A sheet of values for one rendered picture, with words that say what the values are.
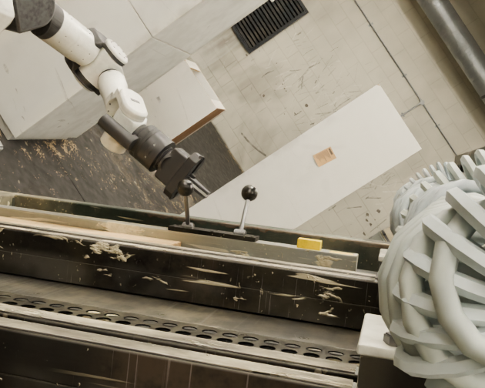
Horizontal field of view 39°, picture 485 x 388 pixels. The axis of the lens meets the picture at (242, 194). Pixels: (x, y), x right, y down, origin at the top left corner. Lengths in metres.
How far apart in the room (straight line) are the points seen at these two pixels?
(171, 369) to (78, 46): 1.32
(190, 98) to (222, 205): 1.59
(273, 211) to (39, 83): 2.08
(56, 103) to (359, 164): 2.30
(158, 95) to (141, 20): 2.76
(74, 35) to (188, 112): 4.91
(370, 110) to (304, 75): 4.54
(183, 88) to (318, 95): 3.39
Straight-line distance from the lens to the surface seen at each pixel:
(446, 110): 9.64
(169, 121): 6.65
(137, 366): 0.51
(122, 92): 1.63
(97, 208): 1.84
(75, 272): 1.05
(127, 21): 4.00
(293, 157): 5.22
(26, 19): 1.61
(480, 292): 0.21
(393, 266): 0.23
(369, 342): 0.45
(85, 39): 1.75
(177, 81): 6.64
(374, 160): 5.19
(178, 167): 1.55
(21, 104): 4.23
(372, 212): 9.64
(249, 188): 1.52
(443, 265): 0.21
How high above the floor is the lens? 1.80
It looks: 12 degrees down
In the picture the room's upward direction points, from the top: 57 degrees clockwise
